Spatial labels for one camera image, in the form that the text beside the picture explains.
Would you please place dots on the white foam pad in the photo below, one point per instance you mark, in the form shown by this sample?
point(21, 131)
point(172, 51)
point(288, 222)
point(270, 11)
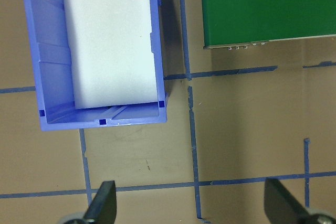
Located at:
point(110, 40)

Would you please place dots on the green conveyor belt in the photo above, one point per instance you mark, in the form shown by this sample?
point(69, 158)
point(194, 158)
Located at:
point(262, 6)

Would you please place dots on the blue plastic storage bin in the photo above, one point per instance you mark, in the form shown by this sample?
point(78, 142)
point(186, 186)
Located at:
point(44, 51)

